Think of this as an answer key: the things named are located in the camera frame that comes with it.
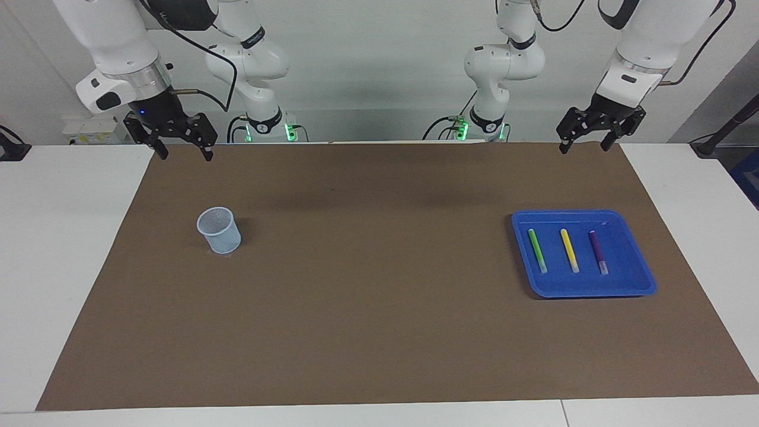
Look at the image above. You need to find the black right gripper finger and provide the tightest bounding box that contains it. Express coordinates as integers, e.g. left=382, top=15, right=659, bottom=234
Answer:
left=183, top=111, right=218, bottom=162
left=123, top=113, right=170, bottom=161

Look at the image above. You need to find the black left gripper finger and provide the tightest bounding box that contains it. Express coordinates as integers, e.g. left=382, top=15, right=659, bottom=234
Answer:
left=600, top=107, right=648, bottom=152
left=556, top=107, right=595, bottom=155

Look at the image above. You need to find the yellow highlighter pen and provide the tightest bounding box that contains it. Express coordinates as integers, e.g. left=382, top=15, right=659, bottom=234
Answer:
left=560, top=228, right=581, bottom=273

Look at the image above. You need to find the purple highlighter pen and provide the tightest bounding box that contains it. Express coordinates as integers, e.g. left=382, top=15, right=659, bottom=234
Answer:
left=588, top=230, right=610, bottom=275

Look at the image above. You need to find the green highlighter pen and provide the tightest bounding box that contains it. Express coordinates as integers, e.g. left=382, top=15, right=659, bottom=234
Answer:
left=528, top=228, right=548, bottom=274

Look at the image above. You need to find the blue plastic tray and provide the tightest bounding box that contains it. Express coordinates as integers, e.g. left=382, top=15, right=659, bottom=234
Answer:
left=511, top=209, right=658, bottom=299

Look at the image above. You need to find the white power box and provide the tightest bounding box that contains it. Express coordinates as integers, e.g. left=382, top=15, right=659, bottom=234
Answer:
left=61, top=114, right=128, bottom=146

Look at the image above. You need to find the black stand pole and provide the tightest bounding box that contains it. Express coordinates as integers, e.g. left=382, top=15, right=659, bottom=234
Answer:
left=691, top=94, right=759, bottom=158

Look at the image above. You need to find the light blue mesh pen cup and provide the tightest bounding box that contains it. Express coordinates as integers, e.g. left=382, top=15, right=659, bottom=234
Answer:
left=196, top=206, right=243, bottom=255

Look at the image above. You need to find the blue crate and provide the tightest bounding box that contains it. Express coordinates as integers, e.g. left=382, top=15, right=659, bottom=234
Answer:
left=729, top=148, right=759, bottom=211

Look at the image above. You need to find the black table clamp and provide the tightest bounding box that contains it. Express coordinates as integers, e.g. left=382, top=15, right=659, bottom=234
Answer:
left=0, top=126, right=31, bottom=162

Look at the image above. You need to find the brown table mat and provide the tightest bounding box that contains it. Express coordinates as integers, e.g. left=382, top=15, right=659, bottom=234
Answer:
left=36, top=141, right=759, bottom=412

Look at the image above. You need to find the black right base cable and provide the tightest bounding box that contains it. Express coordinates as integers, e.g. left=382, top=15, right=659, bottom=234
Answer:
left=227, top=114, right=250, bottom=144

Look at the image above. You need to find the black base cable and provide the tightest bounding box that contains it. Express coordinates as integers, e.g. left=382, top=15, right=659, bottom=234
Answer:
left=422, top=89, right=478, bottom=141
left=227, top=114, right=250, bottom=144

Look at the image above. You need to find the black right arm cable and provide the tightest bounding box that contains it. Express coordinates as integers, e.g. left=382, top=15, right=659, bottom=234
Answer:
left=139, top=0, right=239, bottom=113

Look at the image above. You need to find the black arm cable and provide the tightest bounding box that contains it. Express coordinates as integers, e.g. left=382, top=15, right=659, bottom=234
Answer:
left=139, top=0, right=239, bottom=113
left=531, top=0, right=737, bottom=87

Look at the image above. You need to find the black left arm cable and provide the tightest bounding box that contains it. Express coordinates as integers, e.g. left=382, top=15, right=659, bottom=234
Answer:
left=531, top=0, right=737, bottom=87

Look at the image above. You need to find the black left base cable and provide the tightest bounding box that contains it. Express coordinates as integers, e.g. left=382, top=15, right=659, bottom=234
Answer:
left=422, top=89, right=478, bottom=141

